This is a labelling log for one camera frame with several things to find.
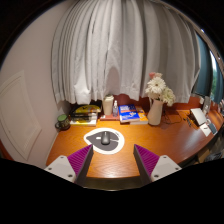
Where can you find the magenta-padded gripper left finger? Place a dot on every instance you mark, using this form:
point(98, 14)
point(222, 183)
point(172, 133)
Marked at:
point(62, 166)

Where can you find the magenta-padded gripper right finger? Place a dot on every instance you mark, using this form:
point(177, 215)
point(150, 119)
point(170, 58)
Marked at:
point(161, 166)

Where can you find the dark grey computer mouse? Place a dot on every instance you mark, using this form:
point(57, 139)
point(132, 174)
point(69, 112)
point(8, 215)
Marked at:
point(105, 138)

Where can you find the white and grey mouse pad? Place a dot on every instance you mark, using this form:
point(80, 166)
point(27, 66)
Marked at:
point(116, 145)

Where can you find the dark green mug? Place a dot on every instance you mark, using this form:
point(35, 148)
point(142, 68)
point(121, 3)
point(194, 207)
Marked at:
point(63, 122)

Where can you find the orange book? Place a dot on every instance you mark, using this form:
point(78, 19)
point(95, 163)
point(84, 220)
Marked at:
point(143, 118)

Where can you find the white pitcher vase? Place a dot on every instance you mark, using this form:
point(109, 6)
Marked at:
point(155, 113)

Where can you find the white notepad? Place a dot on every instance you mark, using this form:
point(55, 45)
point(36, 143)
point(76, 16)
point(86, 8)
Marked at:
point(207, 129)

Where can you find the yellow and black book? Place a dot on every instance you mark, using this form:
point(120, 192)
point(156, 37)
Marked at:
point(87, 109)

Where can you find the white laptop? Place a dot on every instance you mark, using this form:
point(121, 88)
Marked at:
point(198, 116)

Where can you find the blue book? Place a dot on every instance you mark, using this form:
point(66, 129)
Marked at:
point(128, 113)

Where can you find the red book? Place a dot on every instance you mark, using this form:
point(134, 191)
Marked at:
point(108, 117)

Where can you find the clear spray bottle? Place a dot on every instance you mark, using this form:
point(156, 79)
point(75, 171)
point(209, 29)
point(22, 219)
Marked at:
point(115, 110)

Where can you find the cream tumbler cup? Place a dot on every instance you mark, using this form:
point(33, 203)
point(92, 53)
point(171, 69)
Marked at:
point(107, 105)

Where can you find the white upright box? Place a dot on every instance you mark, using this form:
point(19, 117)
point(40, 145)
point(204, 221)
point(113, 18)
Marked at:
point(206, 105)

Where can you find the window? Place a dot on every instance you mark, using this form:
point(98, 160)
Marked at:
point(206, 73)

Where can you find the white curtain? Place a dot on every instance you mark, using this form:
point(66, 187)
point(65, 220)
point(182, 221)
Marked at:
point(123, 46)

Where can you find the white wall panel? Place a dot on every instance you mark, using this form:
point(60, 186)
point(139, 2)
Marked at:
point(16, 116)

